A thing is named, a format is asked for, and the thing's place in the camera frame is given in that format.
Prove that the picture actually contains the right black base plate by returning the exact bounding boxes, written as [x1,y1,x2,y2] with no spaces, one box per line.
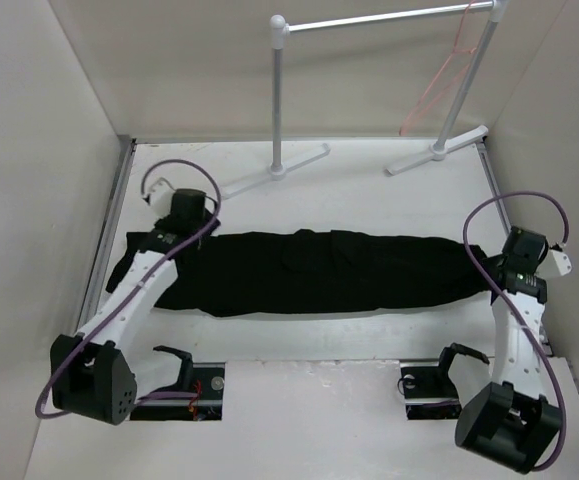
[397,363,462,420]

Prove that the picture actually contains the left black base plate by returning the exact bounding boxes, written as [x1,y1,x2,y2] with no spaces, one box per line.
[129,363,226,422]

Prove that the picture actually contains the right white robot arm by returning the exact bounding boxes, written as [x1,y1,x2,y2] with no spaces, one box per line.
[432,227,563,474]

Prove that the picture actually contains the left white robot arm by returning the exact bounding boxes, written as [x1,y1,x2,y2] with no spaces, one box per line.
[49,188,217,425]

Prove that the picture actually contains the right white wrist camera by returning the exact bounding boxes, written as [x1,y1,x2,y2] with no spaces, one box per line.
[540,244,572,279]

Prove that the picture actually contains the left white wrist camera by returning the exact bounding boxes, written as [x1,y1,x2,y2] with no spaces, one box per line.
[142,177,175,208]

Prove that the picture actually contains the black trousers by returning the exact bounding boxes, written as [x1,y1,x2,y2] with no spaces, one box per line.
[106,219,493,318]

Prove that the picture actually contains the pink wire hanger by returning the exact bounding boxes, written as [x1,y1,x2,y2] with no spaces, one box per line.
[398,1,478,136]

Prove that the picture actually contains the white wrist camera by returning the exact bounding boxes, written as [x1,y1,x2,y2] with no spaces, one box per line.
[142,177,175,208]
[540,244,572,279]

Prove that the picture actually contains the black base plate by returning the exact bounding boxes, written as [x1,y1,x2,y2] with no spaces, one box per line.
[397,363,462,420]
[129,363,226,422]

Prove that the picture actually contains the white clothes rack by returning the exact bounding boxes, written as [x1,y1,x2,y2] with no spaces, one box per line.
[221,1,509,199]

